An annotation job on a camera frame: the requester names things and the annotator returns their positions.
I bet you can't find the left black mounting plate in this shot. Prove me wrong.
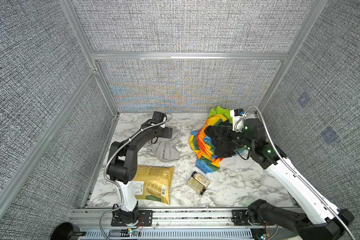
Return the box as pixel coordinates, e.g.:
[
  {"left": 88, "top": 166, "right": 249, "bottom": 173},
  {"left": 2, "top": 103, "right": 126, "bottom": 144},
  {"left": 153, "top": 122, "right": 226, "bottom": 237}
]
[{"left": 111, "top": 210, "right": 153, "bottom": 227}]

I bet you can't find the black round object bottom left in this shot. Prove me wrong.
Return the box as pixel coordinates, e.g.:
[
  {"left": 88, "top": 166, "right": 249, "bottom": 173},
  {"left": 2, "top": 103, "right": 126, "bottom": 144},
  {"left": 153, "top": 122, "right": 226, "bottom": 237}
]
[{"left": 51, "top": 222, "right": 87, "bottom": 240}]

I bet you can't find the white slotted cable duct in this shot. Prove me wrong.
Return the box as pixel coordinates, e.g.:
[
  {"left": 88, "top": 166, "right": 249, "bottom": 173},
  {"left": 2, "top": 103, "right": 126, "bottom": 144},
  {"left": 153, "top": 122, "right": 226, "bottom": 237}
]
[{"left": 82, "top": 228, "right": 254, "bottom": 240}]

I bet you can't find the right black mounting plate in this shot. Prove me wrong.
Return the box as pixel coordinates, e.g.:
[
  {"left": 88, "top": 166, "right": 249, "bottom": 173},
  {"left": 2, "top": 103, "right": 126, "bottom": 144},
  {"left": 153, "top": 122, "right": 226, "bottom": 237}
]
[{"left": 231, "top": 209, "right": 266, "bottom": 227}]

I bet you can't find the rainbow coloured cloth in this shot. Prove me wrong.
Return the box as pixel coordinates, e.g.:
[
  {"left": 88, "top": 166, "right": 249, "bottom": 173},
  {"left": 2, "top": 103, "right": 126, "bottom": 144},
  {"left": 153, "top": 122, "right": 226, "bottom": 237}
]
[{"left": 189, "top": 106, "right": 248, "bottom": 174}]

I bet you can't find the black mounting plate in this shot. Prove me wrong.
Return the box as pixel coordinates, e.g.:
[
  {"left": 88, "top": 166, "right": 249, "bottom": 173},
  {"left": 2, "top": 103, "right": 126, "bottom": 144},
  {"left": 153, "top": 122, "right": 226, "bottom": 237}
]
[
  {"left": 111, "top": 210, "right": 153, "bottom": 227},
  {"left": 231, "top": 209, "right": 266, "bottom": 227}
]

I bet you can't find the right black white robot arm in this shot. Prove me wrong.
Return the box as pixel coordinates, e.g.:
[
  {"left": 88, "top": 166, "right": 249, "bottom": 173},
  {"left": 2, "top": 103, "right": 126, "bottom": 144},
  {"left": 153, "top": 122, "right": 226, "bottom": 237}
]
[{"left": 206, "top": 119, "right": 355, "bottom": 240}]

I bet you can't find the left metal flexible cable conduit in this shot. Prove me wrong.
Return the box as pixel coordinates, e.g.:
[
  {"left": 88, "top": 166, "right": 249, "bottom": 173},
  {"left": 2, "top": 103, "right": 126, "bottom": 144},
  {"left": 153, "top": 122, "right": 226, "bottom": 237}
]
[{"left": 98, "top": 112, "right": 174, "bottom": 240}]

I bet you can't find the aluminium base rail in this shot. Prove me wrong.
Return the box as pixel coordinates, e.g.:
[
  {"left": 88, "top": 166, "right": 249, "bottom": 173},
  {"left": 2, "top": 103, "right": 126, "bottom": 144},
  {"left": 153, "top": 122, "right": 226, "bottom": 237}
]
[{"left": 68, "top": 206, "right": 301, "bottom": 233}]

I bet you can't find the black cloth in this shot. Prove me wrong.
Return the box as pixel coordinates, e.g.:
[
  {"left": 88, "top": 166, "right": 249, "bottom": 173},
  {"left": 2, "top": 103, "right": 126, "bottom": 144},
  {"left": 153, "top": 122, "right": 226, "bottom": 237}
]
[{"left": 205, "top": 122, "right": 245, "bottom": 158}]

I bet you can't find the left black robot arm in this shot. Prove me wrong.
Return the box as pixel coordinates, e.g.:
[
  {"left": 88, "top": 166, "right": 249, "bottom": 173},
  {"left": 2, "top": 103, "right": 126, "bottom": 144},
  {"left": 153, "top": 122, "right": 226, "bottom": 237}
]
[{"left": 103, "top": 111, "right": 173, "bottom": 227}]

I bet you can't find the yellow snack bag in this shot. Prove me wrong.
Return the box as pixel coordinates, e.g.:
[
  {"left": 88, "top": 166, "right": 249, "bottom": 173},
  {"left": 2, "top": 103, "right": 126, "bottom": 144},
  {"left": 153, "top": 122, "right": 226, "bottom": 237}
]
[{"left": 133, "top": 165, "right": 175, "bottom": 205}]

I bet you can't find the grey cloth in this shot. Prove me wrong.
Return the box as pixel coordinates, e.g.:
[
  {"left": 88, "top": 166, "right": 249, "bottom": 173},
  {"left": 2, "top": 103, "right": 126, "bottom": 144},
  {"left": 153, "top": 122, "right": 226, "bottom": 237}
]
[{"left": 151, "top": 128, "right": 181, "bottom": 163}]

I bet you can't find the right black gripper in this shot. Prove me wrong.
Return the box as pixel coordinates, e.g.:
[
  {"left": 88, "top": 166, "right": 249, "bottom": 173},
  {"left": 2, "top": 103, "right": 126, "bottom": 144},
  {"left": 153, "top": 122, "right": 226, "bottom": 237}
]
[{"left": 212, "top": 124, "right": 254, "bottom": 154}]

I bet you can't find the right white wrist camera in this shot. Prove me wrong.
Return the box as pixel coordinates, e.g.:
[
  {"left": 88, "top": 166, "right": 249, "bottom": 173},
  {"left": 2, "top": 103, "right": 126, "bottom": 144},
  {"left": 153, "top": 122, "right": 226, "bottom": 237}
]
[{"left": 230, "top": 109, "right": 247, "bottom": 132}]

